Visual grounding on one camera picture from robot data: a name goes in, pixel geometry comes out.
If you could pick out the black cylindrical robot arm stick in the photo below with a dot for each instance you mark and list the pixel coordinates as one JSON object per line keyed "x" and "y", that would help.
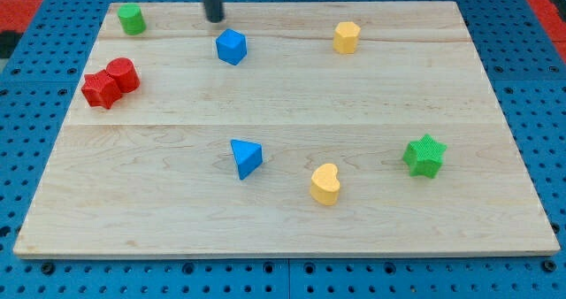
{"x": 214, "y": 10}

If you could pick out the green star block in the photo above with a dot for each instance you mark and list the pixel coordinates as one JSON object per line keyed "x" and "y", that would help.
{"x": 424, "y": 157}

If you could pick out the red star block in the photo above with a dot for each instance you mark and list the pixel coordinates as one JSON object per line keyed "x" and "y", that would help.
{"x": 100, "y": 90}

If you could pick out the blue triangle block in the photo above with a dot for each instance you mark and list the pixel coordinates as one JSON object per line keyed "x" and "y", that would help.
{"x": 247, "y": 156}

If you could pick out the yellow heart block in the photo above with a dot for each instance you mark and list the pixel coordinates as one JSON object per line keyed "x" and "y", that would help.
{"x": 325, "y": 185}

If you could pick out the light wooden board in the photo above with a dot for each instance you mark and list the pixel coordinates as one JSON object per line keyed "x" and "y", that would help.
{"x": 154, "y": 176}

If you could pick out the blue cube block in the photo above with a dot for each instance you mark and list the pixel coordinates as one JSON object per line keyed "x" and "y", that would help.
{"x": 231, "y": 46}

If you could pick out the yellow hexagon block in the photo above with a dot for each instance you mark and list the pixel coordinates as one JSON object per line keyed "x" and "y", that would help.
{"x": 346, "y": 36}

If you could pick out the red cylinder block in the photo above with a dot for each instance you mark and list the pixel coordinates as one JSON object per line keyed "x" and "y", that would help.
{"x": 122, "y": 70}

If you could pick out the green cylinder block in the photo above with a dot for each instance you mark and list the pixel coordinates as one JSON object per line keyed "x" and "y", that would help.
{"x": 131, "y": 19}

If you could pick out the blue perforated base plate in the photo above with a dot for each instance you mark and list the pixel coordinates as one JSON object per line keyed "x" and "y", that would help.
{"x": 528, "y": 77}

